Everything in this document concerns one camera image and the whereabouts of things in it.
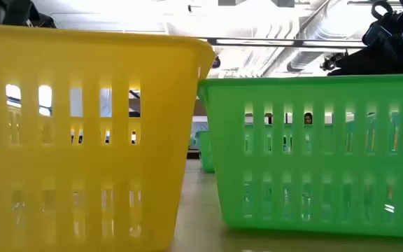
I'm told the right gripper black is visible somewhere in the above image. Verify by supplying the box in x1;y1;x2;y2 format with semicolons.
327;20;403;76

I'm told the green plastic basket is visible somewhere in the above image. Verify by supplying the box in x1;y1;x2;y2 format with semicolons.
194;129;215;174
197;73;403;239

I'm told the black ceiling spotlight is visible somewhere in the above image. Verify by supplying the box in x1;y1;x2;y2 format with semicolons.
320;51;349;73

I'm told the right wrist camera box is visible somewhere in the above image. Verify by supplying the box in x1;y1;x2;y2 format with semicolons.
362;21;386;48

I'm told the silver ventilation duct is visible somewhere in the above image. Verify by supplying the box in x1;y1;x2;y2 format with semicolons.
262;0;363;76

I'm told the linear ceiling light rail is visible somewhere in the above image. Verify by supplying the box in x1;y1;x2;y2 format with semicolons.
206;36;367;49

